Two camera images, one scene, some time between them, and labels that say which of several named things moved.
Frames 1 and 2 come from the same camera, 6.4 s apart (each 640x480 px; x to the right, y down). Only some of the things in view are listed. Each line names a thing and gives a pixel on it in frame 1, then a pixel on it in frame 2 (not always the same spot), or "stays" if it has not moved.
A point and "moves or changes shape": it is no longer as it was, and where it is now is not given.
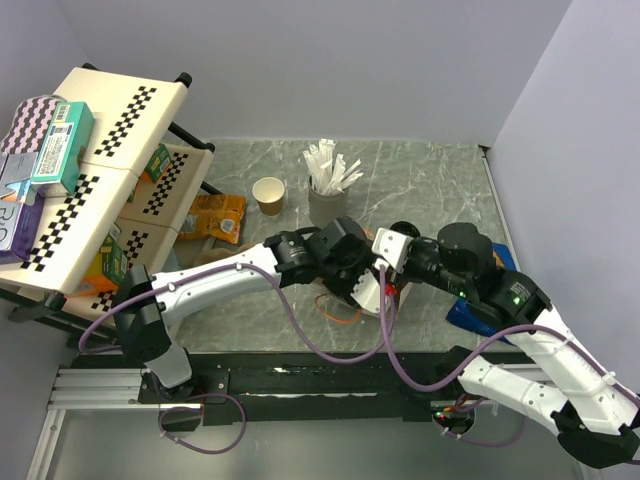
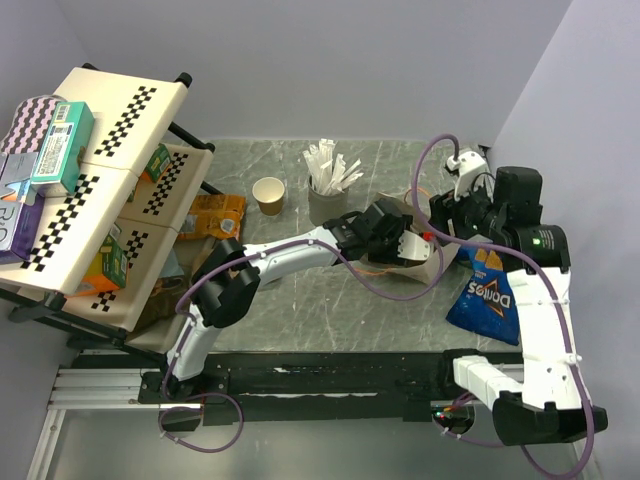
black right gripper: x=417 y=244 → x=445 y=206
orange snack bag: x=216 y=215 stays
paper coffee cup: x=269 y=192 stays
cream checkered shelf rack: x=135 y=181 stays
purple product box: x=18 y=227 stays
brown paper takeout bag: x=394 y=304 moves or changes shape
